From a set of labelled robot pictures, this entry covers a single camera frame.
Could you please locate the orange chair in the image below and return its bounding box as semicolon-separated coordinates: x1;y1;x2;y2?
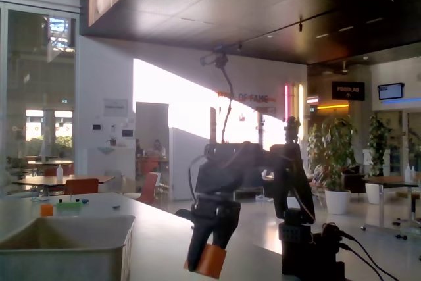
64;178;99;195

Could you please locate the green rectangular block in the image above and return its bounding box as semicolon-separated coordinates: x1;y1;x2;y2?
55;201;83;211

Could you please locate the wooden cafe table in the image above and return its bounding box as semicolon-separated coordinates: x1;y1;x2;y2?
12;174;115;196

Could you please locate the wall monitor screen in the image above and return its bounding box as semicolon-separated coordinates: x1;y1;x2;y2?
377;82;405;101

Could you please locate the black foodlab sign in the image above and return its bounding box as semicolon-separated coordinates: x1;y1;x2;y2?
331;81;366;101

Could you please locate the teal perforated chair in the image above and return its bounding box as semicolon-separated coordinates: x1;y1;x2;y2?
175;208;197;222

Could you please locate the dark tall plant column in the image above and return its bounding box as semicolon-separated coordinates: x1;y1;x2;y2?
283;116;302;145

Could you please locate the blue light strip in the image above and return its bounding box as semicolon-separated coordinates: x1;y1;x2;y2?
381;97;421;104

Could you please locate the white counter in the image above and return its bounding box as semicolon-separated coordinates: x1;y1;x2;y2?
82;146;136;193

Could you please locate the white partition cabinet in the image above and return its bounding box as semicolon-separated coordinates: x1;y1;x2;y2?
168;127;211;201

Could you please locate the small orange cube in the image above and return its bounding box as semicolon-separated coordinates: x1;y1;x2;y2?
183;243;228;279

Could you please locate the round wooden table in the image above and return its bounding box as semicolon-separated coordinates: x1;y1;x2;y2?
27;159;74;167

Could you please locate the seated person light top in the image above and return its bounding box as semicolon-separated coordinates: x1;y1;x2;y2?
151;138;166;157

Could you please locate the large leafy plant white pot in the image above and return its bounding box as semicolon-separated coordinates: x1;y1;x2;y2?
307;115;359;215

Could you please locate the black gooseneck clamp mount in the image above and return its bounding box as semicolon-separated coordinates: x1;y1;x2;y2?
213;53;234;145

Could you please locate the white plastic bin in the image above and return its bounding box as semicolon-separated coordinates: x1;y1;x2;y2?
0;215;136;281

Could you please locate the wooden table on wheels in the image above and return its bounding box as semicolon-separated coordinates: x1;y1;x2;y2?
360;175;421;241

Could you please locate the slim leafy plant white pot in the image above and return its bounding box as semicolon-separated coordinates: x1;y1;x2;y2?
364;115;395;205

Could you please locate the white light tube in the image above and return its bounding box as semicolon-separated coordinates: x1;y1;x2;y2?
297;84;305;140

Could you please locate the red chair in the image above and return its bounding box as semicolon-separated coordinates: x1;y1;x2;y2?
135;172;159;205

